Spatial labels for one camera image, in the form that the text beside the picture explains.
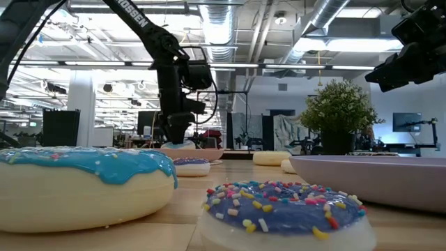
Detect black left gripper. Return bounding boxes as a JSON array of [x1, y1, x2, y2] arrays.
[[157, 61, 207, 145]]

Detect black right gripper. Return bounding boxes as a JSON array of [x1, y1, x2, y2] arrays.
[[364, 33, 446, 93]]

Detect light blue donut grey drizzle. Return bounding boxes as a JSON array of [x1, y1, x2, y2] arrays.
[[160, 139, 197, 151]]

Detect small purple glazed donut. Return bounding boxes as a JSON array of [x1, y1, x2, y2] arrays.
[[173, 156, 212, 178]]

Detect chocolate glazed donut white drizzle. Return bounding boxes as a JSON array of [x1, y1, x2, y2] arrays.
[[252, 150, 293, 167]]

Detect lavender plate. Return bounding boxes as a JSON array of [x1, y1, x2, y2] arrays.
[[289, 155, 446, 214]]

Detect blue donut white drizzle sprinkles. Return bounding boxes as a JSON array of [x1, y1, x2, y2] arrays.
[[0, 146, 179, 234]]

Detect pink plate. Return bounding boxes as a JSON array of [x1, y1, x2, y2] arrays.
[[139, 147, 225, 163]]

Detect red object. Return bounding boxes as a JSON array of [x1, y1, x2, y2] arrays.
[[203, 129, 223, 149]]

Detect dark desk monitor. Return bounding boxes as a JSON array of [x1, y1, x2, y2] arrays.
[[137, 110, 162, 136]]

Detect green potted plant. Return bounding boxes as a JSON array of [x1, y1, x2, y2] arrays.
[[299, 79, 386, 135]]

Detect black plant pot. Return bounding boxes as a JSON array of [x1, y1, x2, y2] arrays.
[[320, 130, 357, 156]]

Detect white square pillar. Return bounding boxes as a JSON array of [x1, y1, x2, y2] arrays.
[[67, 69, 97, 147]]

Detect grey crumpled cover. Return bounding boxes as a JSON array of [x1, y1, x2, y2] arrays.
[[273, 114, 309, 151]]

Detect white ceiling sensor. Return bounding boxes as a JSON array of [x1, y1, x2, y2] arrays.
[[273, 12, 289, 26]]

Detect small purple donut coloured sprinkles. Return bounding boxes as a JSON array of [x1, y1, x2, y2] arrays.
[[198, 180, 378, 251]]

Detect wall monitor screen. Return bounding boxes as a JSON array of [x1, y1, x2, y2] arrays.
[[392, 112, 423, 133]]

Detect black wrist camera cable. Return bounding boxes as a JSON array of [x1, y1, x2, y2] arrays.
[[193, 79, 219, 126]]

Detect yellow hanging cord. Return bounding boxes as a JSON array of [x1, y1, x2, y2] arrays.
[[316, 51, 323, 87]]

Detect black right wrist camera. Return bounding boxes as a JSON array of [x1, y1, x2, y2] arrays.
[[391, 0, 446, 47]]

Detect black ceiling light rail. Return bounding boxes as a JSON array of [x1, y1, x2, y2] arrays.
[[9, 60, 376, 71]]

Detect silver slanted ceiling duct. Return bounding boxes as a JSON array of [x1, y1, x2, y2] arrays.
[[278, 0, 351, 66]]

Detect silver spiral ceiling duct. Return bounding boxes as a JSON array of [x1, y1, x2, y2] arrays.
[[197, 2, 238, 64]]

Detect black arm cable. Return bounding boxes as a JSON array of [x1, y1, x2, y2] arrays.
[[6, 0, 68, 86]]

